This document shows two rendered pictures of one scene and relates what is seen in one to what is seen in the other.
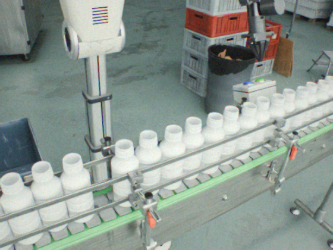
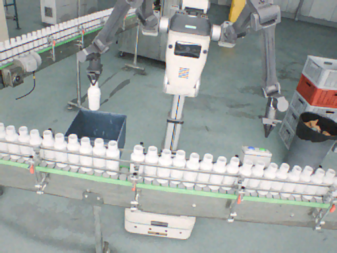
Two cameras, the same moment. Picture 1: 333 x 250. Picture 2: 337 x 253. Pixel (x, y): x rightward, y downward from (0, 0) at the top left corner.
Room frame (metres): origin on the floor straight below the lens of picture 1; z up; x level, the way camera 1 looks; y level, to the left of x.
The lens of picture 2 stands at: (-0.24, -0.49, 1.91)
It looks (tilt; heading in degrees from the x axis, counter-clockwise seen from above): 34 degrees down; 31
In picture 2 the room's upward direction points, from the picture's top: 9 degrees clockwise
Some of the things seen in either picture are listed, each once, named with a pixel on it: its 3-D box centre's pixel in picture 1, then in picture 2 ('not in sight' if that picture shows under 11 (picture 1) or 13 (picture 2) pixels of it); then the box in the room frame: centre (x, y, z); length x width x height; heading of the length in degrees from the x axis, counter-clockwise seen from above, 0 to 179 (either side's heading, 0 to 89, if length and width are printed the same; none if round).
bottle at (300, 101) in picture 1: (295, 111); (267, 178); (0.81, -0.43, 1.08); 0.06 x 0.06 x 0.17
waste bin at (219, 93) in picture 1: (227, 83); (309, 147); (2.58, -0.59, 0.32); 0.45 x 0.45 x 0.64
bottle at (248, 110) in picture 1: (244, 131); (217, 172); (0.68, -0.23, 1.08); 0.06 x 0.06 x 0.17
